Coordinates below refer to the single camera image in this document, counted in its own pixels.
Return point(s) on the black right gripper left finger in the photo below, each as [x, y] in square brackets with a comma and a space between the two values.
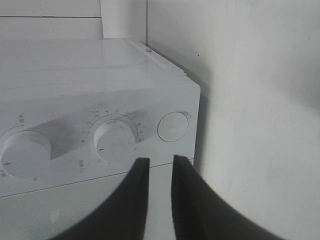
[123, 215]

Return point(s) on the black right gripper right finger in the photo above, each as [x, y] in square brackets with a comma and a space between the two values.
[199, 213]

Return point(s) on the white microwave oven body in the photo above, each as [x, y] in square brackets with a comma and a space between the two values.
[65, 88]

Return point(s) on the white upper power knob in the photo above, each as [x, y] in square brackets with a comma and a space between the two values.
[26, 154]

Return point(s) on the white lower timer knob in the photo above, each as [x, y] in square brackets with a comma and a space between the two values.
[114, 141]

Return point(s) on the white microwave door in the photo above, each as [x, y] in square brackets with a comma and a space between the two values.
[43, 214]

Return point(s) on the round white door button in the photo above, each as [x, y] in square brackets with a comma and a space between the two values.
[173, 126]

